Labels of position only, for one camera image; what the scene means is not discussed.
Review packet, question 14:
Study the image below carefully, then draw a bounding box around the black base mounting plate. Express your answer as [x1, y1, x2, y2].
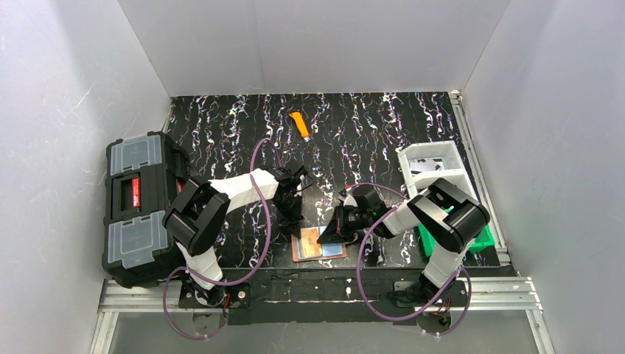
[174, 267, 424, 325]

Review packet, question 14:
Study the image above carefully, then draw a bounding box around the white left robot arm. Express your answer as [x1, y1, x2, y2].
[162, 165, 308, 291]

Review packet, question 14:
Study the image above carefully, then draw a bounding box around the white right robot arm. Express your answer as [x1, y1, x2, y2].
[317, 178, 491, 290]

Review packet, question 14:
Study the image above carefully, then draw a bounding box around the white credit card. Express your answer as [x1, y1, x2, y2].
[409, 158, 444, 175]

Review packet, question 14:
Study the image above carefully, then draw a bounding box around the aluminium frame rail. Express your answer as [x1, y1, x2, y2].
[91, 277, 555, 353]

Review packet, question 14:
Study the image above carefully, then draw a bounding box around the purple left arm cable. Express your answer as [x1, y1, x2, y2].
[161, 137, 284, 341]

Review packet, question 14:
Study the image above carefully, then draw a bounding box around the orange utility knife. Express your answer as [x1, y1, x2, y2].
[289, 111, 310, 142]

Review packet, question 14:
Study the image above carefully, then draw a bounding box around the orange credit card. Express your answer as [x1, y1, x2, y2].
[298, 228, 323, 259]

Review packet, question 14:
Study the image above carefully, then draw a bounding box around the white plastic bin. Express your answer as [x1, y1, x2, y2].
[397, 141, 477, 198]

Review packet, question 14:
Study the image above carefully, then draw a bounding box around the green plastic bin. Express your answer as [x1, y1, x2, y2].
[417, 224, 495, 257]

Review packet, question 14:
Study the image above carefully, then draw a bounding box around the black toolbox with clear lids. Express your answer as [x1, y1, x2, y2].
[102, 131, 190, 288]

